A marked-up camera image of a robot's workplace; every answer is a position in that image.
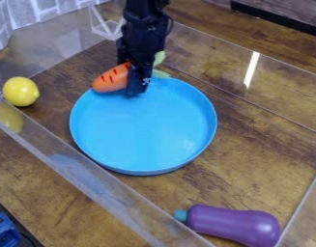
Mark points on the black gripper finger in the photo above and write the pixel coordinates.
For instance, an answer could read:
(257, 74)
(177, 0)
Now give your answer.
(138, 79)

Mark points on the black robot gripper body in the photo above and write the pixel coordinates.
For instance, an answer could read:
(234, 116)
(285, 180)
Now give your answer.
(147, 25)

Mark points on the orange toy carrot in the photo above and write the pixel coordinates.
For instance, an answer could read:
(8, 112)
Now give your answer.
(112, 79)

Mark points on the blue round plate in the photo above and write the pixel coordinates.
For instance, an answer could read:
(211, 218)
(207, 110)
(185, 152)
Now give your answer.
(148, 134)

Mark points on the dark baseboard strip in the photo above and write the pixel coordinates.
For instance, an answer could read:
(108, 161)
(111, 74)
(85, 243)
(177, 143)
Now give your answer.
(274, 18)

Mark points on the yellow toy lemon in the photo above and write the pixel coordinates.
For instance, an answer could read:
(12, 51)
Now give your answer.
(20, 91)

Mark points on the white patterned curtain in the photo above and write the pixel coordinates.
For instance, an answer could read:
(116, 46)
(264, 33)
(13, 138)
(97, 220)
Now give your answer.
(20, 13)

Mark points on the purple toy eggplant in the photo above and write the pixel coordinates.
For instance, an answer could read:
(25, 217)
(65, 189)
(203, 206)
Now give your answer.
(250, 227)

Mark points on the blue device corner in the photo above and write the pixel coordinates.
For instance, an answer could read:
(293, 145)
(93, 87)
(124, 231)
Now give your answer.
(9, 236)

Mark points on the clear acrylic enclosure wall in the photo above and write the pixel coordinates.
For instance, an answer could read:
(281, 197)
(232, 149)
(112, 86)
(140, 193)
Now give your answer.
(258, 166)

